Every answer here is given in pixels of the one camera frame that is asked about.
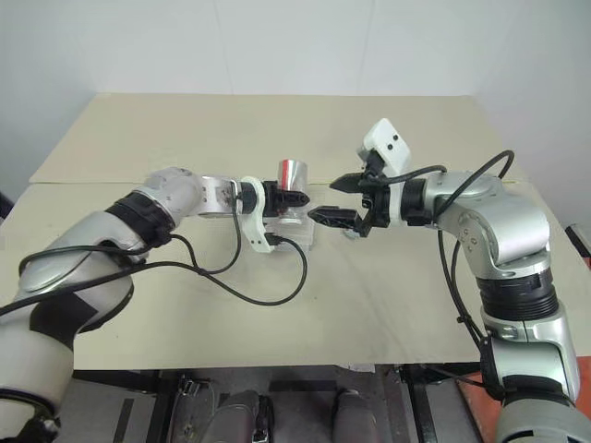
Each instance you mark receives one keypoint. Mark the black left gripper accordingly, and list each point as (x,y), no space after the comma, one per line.
(273,198)

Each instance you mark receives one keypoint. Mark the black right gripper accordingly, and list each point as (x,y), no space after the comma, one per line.
(377,205)

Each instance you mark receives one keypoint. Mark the silver red can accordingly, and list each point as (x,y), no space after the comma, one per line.
(293,175)

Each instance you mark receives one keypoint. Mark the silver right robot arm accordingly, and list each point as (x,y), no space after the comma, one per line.
(508,221)

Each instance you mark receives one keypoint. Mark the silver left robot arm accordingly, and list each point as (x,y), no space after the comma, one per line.
(92,231)

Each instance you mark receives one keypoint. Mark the clear plastic container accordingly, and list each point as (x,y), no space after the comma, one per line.
(303,236)

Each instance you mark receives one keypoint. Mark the small metal clamp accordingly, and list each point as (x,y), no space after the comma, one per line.
(191,386)

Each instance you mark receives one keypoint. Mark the dark rounded shape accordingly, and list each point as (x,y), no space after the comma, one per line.
(240,417)
(354,417)

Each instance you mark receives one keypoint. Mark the orange object under table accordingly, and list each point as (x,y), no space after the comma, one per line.
(471,408)

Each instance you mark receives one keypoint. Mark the black tape strip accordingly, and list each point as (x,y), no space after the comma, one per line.
(124,422)

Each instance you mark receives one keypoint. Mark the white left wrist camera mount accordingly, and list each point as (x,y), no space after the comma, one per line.
(257,231)

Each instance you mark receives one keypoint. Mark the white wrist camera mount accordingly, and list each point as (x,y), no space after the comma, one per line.
(257,231)
(388,138)

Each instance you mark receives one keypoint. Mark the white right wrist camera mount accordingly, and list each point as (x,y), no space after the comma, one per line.
(388,138)

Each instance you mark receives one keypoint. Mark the black metal table frame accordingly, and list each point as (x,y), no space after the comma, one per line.
(159,406)

